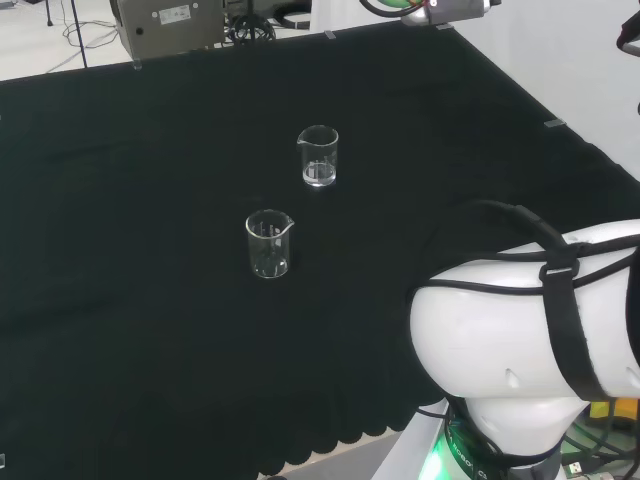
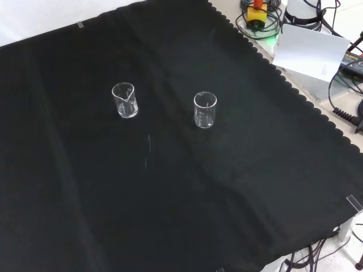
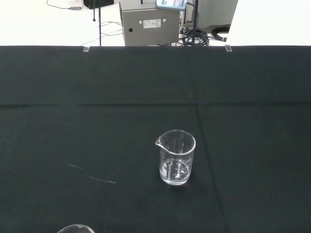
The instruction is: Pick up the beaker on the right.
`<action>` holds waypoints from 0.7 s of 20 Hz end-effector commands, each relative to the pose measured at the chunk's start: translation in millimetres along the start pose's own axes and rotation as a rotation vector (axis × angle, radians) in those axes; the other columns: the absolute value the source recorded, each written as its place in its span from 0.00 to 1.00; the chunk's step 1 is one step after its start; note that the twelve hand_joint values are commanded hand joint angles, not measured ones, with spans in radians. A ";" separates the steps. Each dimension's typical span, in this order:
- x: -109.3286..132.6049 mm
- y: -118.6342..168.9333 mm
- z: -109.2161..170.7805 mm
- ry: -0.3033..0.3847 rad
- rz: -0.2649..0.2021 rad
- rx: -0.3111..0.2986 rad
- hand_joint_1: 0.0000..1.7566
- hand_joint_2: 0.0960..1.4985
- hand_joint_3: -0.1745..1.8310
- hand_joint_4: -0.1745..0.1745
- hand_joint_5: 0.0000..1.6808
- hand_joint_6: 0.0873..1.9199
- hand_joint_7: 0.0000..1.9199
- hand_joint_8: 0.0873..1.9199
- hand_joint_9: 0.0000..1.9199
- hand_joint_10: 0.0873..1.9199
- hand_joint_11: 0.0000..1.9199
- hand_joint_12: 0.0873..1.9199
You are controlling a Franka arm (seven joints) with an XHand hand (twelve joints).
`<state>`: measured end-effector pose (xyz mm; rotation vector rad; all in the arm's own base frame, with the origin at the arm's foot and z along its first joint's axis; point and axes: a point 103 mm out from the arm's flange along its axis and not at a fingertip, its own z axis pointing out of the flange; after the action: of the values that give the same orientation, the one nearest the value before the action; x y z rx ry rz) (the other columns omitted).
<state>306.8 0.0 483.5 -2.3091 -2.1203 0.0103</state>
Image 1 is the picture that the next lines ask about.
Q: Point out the yellow stop button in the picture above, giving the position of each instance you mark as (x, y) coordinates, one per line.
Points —
(600, 410)

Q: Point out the glass beaker with clear liquid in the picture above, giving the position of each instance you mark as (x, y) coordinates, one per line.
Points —
(319, 160)

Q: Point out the white base platform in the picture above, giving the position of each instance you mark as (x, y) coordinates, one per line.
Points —
(415, 440)

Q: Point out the empty glass beaker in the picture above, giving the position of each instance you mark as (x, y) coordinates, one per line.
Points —
(268, 250)

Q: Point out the black tripod stand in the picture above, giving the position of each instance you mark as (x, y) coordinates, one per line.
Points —
(250, 27)

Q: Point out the thin black pole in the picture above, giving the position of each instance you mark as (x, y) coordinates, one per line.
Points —
(79, 35)

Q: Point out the black bench cloth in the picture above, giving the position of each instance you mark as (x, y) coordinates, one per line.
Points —
(150, 250)

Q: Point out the clear cloth clip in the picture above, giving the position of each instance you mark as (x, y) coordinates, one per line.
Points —
(329, 35)
(136, 65)
(553, 123)

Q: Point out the grey metal box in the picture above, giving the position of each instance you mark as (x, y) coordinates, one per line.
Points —
(165, 27)

